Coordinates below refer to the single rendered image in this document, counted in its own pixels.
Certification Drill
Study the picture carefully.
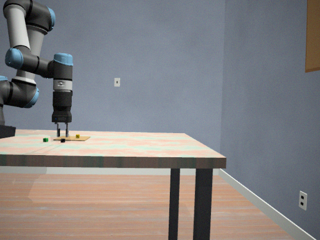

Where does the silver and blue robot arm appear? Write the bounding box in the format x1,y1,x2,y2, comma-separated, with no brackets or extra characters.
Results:
0,0,73,125

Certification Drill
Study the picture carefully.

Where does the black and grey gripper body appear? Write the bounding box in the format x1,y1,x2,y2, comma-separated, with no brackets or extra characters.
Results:
52,80,73,123

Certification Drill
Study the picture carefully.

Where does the tan flat mat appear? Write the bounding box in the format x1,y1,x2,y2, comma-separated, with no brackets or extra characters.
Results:
53,136,90,141

